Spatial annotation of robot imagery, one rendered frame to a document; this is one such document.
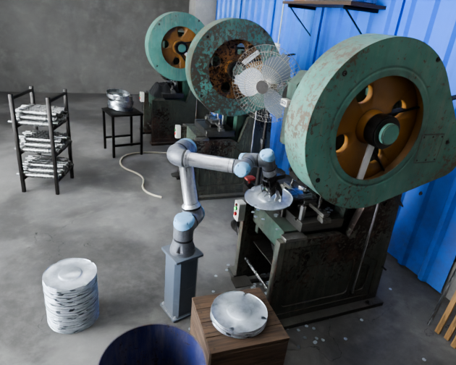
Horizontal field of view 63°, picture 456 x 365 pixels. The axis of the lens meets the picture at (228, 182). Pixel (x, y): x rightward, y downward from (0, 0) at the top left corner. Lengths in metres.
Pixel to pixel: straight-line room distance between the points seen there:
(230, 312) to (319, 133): 0.98
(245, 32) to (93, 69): 5.50
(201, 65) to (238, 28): 0.43
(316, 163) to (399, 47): 0.59
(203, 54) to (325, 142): 1.80
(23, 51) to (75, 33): 1.02
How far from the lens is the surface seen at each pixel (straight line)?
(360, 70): 1.71
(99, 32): 8.39
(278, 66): 2.86
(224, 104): 3.39
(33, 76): 8.50
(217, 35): 3.27
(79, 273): 2.36
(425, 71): 1.97
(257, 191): 2.30
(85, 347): 2.39
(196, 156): 1.95
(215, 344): 1.89
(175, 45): 4.96
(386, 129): 1.81
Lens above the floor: 1.75
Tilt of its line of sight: 24 degrees down
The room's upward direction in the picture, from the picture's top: 6 degrees clockwise
